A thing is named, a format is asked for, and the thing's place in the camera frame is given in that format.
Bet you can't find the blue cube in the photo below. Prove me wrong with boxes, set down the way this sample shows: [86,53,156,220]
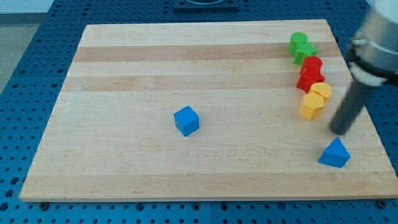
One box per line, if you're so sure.
[174,106,200,136]

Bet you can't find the green cylinder block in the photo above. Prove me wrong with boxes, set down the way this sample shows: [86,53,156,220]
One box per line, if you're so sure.
[288,32,308,55]

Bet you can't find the green star block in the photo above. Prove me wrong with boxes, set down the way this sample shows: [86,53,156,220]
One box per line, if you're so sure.
[293,42,318,65]

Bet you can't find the wooden board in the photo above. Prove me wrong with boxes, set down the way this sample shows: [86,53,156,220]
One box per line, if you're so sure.
[19,20,397,202]

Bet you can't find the blue triangle block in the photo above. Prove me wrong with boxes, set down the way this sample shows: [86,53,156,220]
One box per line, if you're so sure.
[318,138,351,168]

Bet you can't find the yellow cylinder block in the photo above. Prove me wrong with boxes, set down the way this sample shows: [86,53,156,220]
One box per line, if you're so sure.
[309,82,332,104]

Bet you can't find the red star block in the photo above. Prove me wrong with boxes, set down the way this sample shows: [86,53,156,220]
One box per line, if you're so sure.
[296,71,325,93]

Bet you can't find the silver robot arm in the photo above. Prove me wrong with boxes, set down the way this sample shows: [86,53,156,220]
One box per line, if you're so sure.
[347,0,397,86]

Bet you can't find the red cylinder block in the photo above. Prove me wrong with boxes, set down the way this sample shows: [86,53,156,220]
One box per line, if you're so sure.
[300,56,323,75]

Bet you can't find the black pusher rod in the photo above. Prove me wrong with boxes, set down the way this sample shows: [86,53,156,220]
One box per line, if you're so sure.
[329,80,377,135]

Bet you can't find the yellow hexagon block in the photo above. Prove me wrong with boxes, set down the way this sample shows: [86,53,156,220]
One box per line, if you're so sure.
[299,93,325,120]

